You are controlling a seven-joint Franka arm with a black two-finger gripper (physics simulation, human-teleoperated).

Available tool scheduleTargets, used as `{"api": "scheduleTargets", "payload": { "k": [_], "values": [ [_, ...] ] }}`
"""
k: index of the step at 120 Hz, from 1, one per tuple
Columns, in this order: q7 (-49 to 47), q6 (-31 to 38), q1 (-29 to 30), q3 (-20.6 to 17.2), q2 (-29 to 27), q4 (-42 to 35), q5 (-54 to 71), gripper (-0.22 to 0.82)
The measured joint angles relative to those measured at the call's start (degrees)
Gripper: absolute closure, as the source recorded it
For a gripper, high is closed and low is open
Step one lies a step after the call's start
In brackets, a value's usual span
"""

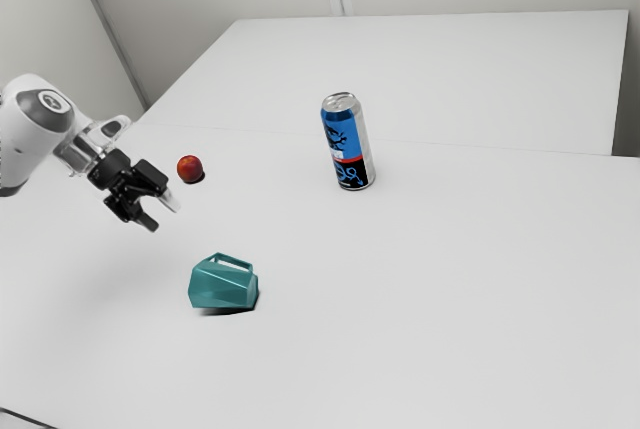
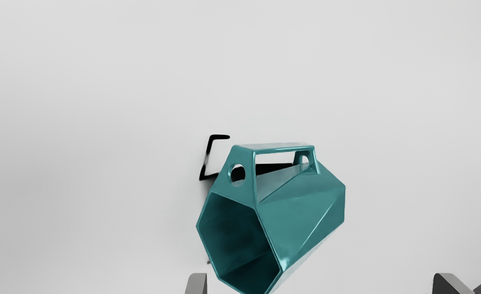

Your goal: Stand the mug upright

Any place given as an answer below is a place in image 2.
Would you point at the teal faceted mug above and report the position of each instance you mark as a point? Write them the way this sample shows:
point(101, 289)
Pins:
point(297, 212)

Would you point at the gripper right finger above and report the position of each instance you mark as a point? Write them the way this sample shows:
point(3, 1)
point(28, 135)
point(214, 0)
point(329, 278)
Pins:
point(448, 285)

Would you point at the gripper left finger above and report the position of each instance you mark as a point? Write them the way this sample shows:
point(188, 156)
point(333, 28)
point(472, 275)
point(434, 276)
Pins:
point(196, 284)

